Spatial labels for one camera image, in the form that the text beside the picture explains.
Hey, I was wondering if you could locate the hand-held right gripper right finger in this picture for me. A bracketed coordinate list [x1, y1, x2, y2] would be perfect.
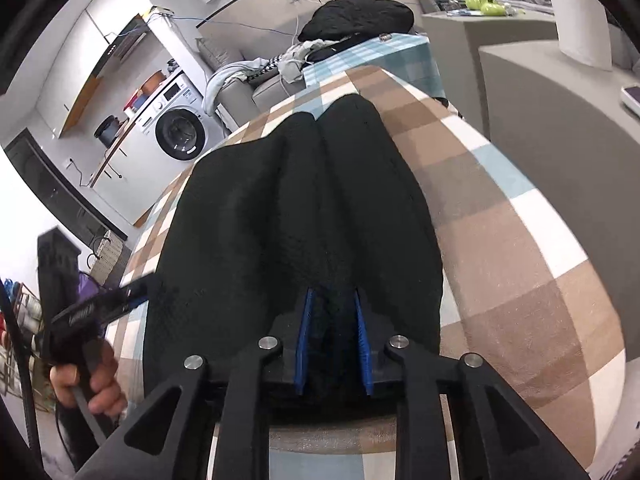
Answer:
[354, 289, 592, 480]

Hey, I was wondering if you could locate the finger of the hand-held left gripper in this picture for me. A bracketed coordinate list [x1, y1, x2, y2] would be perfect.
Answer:
[117, 274, 163, 313]

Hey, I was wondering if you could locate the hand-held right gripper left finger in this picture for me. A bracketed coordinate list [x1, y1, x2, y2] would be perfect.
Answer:
[75, 286, 316, 480]

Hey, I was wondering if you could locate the black knit sweater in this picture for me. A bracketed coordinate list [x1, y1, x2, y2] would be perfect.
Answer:
[142, 94, 445, 411]

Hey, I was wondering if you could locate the person's left hand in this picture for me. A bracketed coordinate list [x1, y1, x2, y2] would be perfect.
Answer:
[49, 340, 128, 416]

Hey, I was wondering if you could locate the purple bag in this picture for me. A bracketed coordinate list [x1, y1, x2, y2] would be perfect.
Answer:
[75, 270, 121, 311]

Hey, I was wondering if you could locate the woven laundry basket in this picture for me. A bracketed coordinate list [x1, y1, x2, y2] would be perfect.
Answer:
[87, 230, 126, 286]

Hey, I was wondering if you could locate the shoe rack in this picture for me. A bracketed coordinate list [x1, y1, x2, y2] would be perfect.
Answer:
[0, 275, 47, 401]

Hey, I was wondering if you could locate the dark door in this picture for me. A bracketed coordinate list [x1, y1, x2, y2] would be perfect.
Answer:
[5, 127, 128, 241]

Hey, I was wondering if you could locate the white base cabinet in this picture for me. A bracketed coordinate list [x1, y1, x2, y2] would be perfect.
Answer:
[92, 125, 173, 226]

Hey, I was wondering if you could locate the white washing machine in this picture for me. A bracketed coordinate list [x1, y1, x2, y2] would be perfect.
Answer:
[135, 72, 228, 163]

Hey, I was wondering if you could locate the checked blanket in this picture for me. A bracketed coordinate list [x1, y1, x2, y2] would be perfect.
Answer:
[102, 62, 628, 480]

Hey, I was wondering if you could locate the grey sofa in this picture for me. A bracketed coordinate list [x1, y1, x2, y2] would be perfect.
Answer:
[197, 35, 311, 133]

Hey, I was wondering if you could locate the pale blue cloth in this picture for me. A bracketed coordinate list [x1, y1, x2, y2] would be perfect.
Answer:
[202, 59, 271, 111]

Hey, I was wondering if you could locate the black range hood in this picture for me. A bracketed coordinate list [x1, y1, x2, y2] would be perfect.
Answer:
[95, 14, 151, 78]

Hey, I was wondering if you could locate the white upper cabinet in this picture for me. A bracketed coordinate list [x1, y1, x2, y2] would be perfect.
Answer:
[57, 0, 146, 138]

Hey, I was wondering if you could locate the houndstooth cushion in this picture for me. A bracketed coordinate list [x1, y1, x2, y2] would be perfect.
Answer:
[247, 57, 281, 86]

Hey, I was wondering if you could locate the white grey garment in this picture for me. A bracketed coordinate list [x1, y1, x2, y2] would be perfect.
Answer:
[277, 40, 326, 83]

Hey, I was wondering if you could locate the light blue checked cloth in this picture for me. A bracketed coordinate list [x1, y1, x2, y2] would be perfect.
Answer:
[300, 32, 446, 106]

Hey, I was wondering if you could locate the grey side table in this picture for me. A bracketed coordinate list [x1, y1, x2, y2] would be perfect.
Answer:
[421, 7, 561, 136]
[477, 40, 640, 281]

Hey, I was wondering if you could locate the black quilted jacket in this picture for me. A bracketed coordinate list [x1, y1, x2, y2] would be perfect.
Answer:
[299, 0, 416, 43]

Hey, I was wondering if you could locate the white phone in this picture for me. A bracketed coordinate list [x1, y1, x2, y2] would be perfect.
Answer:
[620, 85, 640, 121]

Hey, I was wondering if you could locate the white paper sheet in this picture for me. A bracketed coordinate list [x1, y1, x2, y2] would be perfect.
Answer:
[542, 0, 613, 71]

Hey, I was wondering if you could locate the white cable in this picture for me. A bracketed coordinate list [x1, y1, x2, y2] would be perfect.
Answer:
[292, 0, 307, 43]

